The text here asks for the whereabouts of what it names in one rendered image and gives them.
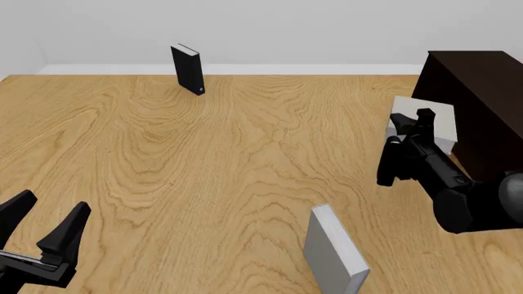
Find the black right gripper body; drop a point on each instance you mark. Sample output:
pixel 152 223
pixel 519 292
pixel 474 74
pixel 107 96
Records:
pixel 414 141

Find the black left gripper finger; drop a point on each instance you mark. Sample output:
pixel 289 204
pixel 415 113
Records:
pixel 65 232
pixel 15 211

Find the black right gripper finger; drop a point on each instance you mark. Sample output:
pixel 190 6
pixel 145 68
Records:
pixel 402 122
pixel 425 121

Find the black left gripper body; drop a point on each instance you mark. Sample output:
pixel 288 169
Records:
pixel 38 271

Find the white hardcover book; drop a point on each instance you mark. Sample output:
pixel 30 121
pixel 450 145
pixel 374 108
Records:
pixel 444 122

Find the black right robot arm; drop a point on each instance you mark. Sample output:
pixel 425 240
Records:
pixel 451 199

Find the dark brown wooden cabinet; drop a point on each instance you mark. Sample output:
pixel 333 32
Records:
pixel 470 88

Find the grey hardcover book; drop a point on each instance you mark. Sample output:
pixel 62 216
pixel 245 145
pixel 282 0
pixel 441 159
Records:
pixel 332 254

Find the black hardcover book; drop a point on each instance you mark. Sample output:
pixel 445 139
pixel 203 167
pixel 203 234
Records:
pixel 189 70

